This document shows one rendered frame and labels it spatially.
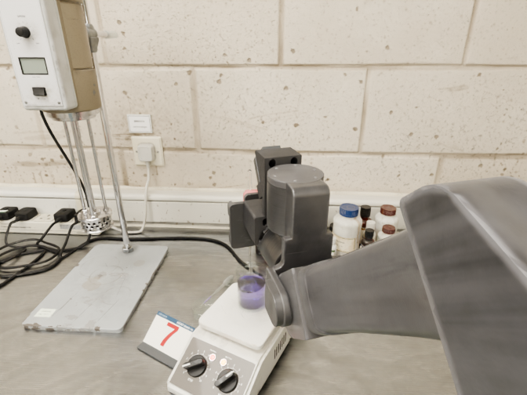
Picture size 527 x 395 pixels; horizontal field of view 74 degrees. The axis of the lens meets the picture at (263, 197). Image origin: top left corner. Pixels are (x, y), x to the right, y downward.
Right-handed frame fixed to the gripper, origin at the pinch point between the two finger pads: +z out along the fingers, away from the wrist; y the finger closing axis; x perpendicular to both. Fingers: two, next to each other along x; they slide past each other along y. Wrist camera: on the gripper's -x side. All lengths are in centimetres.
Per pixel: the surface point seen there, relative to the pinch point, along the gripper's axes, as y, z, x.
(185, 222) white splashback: 7, 47, 27
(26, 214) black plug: 50, 57, 23
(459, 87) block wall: -62, 25, -11
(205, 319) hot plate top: 8.6, -2.6, 20.0
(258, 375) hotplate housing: 2.5, -12.6, 23.5
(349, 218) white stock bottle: -30.5, 19.1, 18.0
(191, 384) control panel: 12.1, -9.8, 25.2
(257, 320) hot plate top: 0.5, -5.6, 19.9
